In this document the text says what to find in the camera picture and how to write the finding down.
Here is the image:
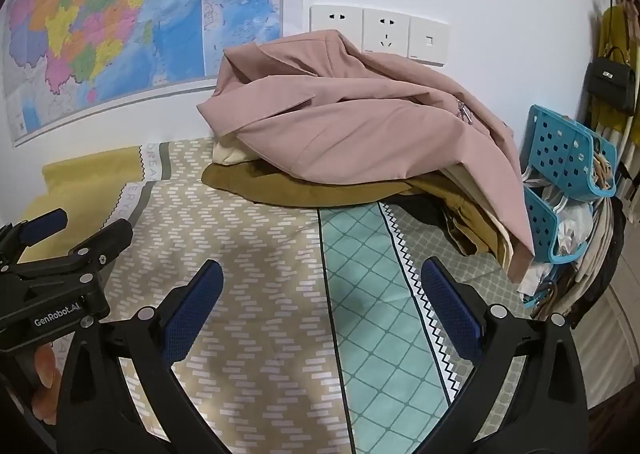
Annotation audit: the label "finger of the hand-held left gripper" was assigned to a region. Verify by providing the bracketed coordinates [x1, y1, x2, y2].
[0, 208, 69, 261]
[0, 219, 135, 286]

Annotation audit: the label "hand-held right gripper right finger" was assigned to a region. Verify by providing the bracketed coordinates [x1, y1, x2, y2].
[420, 256, 591, 454]

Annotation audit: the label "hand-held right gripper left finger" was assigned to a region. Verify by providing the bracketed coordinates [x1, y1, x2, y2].
[52, 259, 226, 454]

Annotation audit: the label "pink jacket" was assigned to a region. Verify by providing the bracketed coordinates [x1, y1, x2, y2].
[196, 29, 536, 282]

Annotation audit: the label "person's left hand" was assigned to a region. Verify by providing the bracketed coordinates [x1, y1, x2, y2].
[29, 341, 65, 427]

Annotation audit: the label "yellow pillow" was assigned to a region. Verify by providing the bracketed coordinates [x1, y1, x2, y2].
[20, 146, 147, 266]

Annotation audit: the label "patterned bedsheet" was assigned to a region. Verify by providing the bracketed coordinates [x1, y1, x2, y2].
[20, 136, 591, 454]

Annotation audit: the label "blue perforated plastic basket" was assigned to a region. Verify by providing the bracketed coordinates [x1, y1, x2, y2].
[522, 104, 619, 200]
[523, 186, 592, 265]

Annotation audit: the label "white plastic bag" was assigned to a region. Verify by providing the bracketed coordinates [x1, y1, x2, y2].
[554, 203, 594, 256]

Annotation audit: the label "cream garment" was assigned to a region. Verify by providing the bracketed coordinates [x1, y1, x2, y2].
[210, 134, 526, 282]

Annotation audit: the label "mustard brown garment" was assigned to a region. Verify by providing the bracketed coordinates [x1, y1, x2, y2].
[201, 161, 501, 257]

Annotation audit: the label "cream hanging tote bags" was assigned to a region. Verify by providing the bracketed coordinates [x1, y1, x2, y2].
[547, 194, 627, 326]

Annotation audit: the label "black handbag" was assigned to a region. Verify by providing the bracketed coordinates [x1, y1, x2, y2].
[584, 46, 639, 115]

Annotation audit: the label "yellow hanging garment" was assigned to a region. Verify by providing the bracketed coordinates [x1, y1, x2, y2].
[597, 4, 640, 161]

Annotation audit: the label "colourful wall map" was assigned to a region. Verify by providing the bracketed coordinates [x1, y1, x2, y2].
[0, 0, 287, 150]

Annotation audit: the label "white wall switch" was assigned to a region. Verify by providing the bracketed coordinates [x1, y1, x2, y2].
[408, 16, 450, 68]

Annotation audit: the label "white wall socket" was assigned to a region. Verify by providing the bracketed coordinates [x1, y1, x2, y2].
[309, 4, 365, 38]
[362, 8, 412, 55]

